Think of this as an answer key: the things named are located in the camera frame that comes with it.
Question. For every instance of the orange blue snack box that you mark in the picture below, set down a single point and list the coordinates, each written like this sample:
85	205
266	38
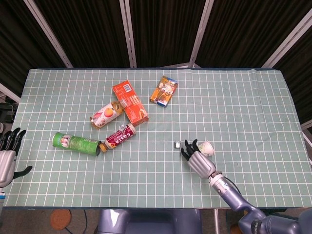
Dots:
163	91

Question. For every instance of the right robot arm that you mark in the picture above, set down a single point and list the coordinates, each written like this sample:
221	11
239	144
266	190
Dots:
246	204

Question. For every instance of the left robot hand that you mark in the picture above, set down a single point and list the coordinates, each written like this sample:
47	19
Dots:
7	161

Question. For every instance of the peach juice bottle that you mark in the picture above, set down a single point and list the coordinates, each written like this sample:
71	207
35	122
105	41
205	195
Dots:
106	114

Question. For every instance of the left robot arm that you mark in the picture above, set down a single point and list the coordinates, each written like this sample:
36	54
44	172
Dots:
1	197

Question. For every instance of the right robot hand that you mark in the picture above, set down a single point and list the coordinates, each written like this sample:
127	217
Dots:
198	159

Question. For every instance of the green chips can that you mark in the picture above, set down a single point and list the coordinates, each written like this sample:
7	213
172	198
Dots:
76	143

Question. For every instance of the white paper cup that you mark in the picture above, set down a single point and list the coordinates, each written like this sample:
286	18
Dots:
207	148

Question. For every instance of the red coffee bottle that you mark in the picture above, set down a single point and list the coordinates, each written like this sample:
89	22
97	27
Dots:
120	137

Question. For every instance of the robot torso base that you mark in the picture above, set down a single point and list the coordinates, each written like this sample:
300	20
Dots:
148	221

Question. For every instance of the green grid table mat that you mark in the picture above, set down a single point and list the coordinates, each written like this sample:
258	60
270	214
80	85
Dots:
156	117

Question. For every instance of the small silver metal clip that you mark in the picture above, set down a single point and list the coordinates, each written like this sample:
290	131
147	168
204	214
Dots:
177	145

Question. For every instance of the round cork coaster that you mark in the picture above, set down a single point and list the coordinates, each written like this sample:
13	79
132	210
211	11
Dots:
60	219

